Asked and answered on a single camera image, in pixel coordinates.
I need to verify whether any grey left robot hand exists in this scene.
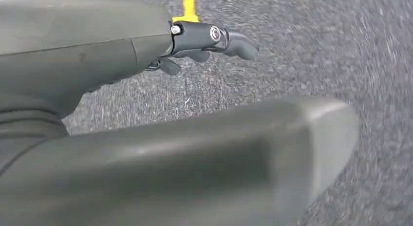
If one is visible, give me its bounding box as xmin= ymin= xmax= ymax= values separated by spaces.
xmin=0 ymin=0 xmax=360 ymax=226

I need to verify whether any yellow floor tape square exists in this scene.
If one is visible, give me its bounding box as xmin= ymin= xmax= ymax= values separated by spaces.
xmin=171 ymin=0 xmax=200 ymax=24

